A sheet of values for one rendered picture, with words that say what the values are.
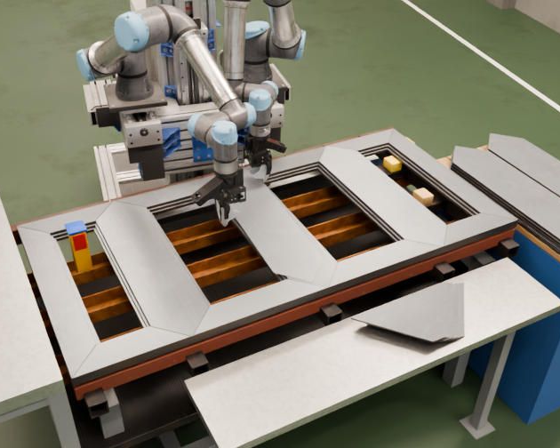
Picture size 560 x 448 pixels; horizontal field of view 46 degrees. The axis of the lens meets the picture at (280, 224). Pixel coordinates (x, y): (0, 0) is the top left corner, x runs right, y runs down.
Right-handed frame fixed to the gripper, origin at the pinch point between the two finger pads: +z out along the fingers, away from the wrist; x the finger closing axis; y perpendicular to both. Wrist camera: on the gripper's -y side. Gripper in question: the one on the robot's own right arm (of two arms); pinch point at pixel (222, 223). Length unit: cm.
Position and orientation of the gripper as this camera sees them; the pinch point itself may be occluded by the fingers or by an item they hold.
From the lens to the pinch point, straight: 218.7
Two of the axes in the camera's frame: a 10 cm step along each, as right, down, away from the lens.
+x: -4.8, -5.2, 7.0
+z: -0.1, 8.1, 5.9
